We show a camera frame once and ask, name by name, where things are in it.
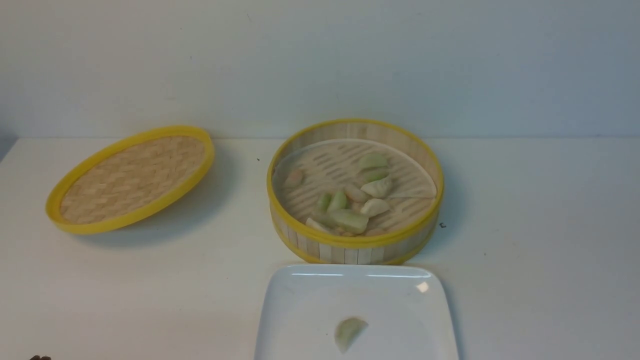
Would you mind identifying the white square plate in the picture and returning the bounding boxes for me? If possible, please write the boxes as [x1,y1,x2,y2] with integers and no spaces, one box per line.
[254,264,460,360]

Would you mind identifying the yellow rimmed woven steamer lid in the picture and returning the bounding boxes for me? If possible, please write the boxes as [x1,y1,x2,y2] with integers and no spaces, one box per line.
[45,125,215,235]

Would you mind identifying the yellow rimmed bamboo steamer basket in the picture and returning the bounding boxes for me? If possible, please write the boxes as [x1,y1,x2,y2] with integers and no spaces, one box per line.
[267,119,445,265]

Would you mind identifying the white centre dumpling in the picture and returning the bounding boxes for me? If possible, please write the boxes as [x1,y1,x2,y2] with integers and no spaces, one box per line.
[359,198,391,218]

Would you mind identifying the pinkish dumpling at left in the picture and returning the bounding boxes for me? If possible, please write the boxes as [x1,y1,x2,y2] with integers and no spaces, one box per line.
[282,168,306,189]

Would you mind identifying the small green dumpling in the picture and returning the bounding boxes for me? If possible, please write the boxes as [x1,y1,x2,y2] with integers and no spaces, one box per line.
[326,189,348,213]

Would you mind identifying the pale white dumpling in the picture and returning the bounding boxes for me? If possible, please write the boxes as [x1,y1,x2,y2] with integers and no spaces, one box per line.
[360,176,393,199]

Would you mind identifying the large green front dumpling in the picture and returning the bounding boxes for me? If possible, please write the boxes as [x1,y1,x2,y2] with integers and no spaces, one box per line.
[327,209,370,235]

